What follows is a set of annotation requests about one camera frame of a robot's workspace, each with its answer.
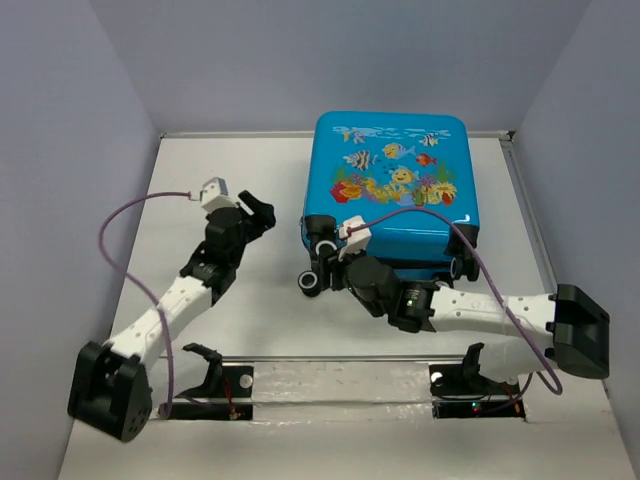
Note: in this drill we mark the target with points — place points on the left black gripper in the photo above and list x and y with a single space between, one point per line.
263 214

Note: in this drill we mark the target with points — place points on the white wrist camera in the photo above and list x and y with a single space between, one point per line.
212 195
355 235

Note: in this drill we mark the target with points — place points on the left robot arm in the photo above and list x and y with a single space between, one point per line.
118 383

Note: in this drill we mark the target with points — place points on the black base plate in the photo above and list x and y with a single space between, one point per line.
453 397
224 395

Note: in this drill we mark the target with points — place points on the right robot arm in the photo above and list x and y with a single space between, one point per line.
563 331

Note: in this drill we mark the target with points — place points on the blue hard-shell suitcase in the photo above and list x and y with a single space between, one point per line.
410 177

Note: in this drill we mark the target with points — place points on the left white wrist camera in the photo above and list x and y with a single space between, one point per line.
212 195

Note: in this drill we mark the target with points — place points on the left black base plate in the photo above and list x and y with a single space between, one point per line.
224 395

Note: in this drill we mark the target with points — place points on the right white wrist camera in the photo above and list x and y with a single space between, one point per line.
355 235

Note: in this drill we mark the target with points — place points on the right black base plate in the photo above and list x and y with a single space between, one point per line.
453 397

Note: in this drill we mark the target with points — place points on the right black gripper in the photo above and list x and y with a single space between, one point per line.
331 264

